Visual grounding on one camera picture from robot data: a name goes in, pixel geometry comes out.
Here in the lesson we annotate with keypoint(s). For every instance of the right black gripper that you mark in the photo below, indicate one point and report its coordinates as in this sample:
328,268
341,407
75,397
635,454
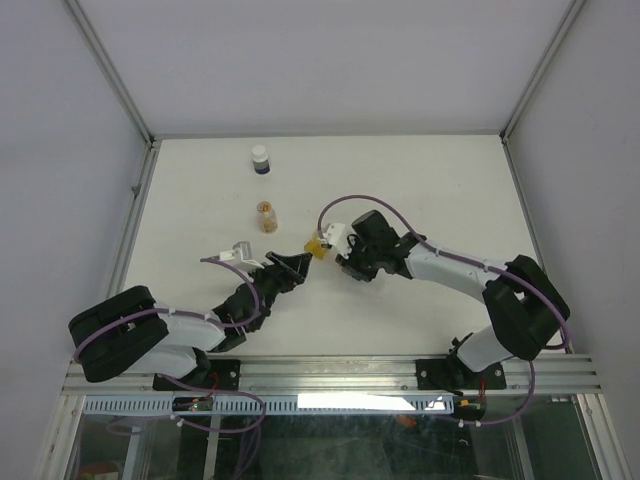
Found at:
352,268

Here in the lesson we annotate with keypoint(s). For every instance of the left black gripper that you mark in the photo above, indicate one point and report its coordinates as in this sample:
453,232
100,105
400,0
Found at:
296,265

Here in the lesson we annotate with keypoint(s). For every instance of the clear orange pill bottle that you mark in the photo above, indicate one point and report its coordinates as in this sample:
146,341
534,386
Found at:
267,219

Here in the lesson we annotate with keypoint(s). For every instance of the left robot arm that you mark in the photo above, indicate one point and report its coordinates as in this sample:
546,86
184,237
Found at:
132,331

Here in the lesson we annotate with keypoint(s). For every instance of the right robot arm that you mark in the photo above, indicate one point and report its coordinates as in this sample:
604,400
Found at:
524,308

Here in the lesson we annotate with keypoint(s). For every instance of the white cap pill bottle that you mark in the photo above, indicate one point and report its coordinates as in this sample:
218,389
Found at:
260,159

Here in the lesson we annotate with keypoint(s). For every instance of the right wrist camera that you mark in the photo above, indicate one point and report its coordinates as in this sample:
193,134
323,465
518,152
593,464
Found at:
335,236

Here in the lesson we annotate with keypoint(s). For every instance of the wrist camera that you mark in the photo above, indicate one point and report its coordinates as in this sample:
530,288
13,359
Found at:
335,236
240,257

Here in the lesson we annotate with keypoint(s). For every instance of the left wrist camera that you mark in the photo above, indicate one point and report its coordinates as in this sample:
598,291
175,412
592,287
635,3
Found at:
240,257

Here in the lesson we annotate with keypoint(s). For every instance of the left black mount plate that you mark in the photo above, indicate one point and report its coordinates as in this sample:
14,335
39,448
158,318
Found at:
208,374

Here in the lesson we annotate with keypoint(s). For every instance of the black mount plate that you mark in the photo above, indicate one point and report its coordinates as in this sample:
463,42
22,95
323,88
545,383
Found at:
208,374
455,378

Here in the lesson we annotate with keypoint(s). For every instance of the right black mount plate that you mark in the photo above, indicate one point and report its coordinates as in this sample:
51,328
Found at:
455,378

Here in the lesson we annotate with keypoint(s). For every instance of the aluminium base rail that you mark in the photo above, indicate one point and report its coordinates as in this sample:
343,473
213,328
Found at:
555,374

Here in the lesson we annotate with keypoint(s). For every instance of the white slotted cable duct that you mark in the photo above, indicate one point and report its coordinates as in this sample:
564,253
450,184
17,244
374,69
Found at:
298,404

